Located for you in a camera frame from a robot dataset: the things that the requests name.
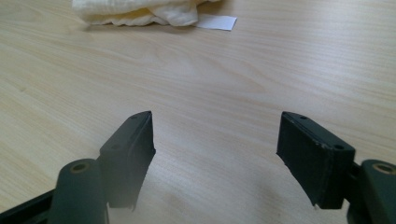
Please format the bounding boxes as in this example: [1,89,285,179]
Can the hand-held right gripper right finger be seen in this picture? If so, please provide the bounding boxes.
[276,111,357,210]

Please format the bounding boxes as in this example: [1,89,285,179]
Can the white cloth with red print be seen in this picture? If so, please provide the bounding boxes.
[71,0,238,32]

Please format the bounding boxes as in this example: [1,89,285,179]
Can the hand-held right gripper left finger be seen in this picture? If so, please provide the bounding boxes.
[98,110,157,212]

